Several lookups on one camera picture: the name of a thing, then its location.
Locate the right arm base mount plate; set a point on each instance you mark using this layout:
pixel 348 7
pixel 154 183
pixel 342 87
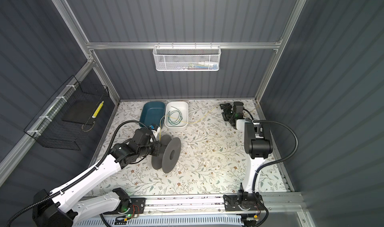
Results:
pixel 234 203

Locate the items inside white basket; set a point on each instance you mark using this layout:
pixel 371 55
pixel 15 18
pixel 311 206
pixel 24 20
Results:
pixel 203 65

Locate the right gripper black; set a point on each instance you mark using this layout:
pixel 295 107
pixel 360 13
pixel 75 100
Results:
pixel 226 108

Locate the teal plastic bin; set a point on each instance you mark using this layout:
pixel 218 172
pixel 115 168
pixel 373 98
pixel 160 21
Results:
pixel 152 115

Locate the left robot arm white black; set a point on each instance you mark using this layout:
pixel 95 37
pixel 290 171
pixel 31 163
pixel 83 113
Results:
pixel 68 208

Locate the black wire wall basket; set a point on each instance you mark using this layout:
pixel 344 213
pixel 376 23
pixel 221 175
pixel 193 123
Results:
pixel 67 122

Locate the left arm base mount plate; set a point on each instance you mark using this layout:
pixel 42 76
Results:
pixel 135 206

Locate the white slotted cable duct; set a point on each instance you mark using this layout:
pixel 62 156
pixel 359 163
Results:
pixel 177 221

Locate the grey perforated cable spool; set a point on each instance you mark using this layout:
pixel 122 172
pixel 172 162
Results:
pixel 169 154

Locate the yellow marker pen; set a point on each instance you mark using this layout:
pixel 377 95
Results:
pixel 98 109

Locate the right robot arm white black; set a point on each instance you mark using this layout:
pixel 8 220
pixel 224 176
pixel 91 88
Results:
pixel 257 147

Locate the white mesh wall basket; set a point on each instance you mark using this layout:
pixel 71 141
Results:
pixel 167 56

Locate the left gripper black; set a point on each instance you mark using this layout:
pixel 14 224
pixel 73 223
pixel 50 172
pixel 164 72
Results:
pixel 157 145

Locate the white plastic bin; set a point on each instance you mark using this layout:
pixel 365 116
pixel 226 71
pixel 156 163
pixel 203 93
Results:
pixel 177 115

